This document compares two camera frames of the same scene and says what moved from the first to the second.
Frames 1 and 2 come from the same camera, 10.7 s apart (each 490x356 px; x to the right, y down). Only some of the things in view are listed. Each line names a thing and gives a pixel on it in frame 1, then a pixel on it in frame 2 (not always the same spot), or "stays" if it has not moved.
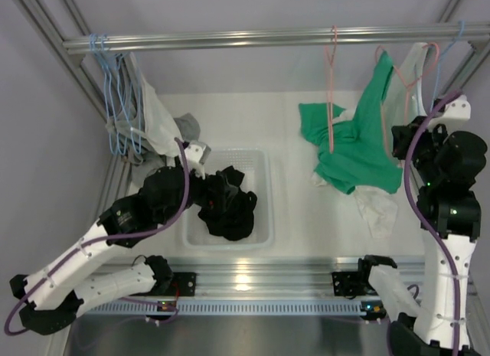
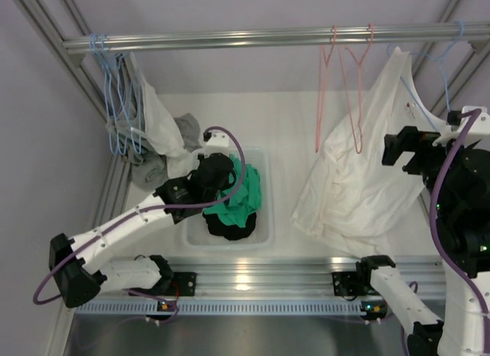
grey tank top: (129, 134) stays
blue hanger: (442, 58) to (440, 58)
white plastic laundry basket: (256, 166) stays
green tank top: (364, 154) to (246, 202)
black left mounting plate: (184, 282) stays
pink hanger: (407, 85) to (359, 63)
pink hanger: (329, 62) to (322, 73)
